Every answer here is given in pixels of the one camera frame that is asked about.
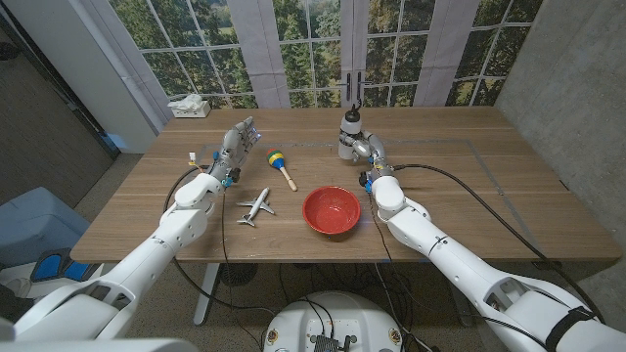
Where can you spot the white oil cruet black pump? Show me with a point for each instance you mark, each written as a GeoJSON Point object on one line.
{"type": "Point", "coordinates": [350, 124]}

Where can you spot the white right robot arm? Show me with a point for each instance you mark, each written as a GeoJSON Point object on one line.
{"type": "Point", "coordinates": [440, 254]}

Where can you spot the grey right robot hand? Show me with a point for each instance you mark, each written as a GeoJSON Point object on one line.
{"type": "Point", "coordinates": [376, 146]}

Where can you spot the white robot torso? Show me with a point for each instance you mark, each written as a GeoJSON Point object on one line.
{"type": "Point", "coordinates": [332, 313]}

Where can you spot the white table leg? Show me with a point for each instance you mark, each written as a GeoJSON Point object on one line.
{"type": "Point", "coordinates": [205, 293]}

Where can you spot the blue storage bin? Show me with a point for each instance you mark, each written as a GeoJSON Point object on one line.
{"type": "Point", "coordinates": [34, 225]}

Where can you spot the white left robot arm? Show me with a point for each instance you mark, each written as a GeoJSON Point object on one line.
{"type": "Point", "coordinates": [171, 239]}

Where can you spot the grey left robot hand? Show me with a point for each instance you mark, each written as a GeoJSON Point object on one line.
{"type": "Point", "coordinates": [232, 149]}

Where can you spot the red bowl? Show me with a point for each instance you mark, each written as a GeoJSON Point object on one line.
{"type": "Point", "coordinates": [331, 210]}

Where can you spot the colourful striped wooden maraca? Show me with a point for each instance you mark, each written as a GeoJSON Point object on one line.
{"type": "Point", "coordinates": [275, 159]}

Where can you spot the white tissue box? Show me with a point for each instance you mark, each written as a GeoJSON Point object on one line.
{"type": "Point", "coordinates": [191, 110]}

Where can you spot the blue and black pedal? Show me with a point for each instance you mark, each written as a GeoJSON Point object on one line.
{"type": "Point", "coordinates": [49, 266]}

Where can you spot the grey table leg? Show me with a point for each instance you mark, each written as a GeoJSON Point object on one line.
{"type": "Point", "coordinates": [464, 315]}

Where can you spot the printed window backdrop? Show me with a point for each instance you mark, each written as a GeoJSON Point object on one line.
{"type": "Point", "coordinates": [313, 49]}

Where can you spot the round black fan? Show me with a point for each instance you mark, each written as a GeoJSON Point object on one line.
{"type": "Point", "coordinates": [238, 275]}

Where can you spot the white toy airplane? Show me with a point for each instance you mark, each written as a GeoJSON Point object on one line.
{"type": "Point", "coordinates": [256, 205]}

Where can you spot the white sneaker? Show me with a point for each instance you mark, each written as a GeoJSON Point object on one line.
{"type": "Point", "coordinates": [14, 287]}

